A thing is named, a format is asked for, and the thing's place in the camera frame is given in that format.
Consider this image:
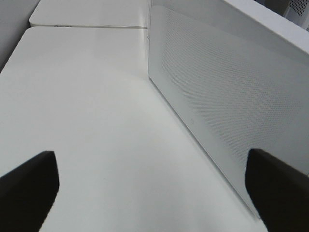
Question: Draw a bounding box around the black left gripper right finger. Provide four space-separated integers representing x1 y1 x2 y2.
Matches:
245 148 309 232

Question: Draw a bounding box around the white microwave oven body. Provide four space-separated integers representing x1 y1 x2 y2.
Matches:
140 0 152 76

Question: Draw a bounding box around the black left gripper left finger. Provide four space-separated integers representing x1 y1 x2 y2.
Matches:
0 151 59 232

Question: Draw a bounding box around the white microwave door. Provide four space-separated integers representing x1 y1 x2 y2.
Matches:
148 0 309 213

